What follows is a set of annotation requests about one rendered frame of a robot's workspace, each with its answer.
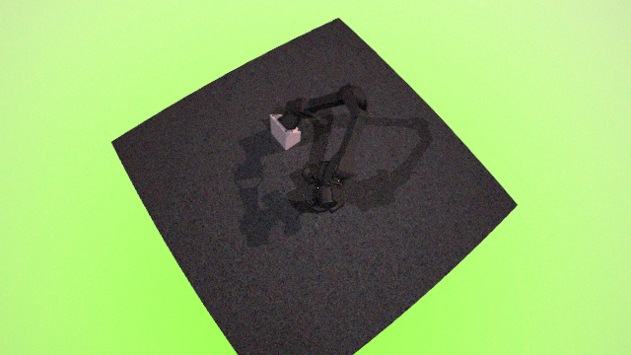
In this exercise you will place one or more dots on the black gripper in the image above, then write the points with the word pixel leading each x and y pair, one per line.
pixel 309 174

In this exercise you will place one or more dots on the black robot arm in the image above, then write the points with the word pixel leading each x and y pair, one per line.
pixel 342 163

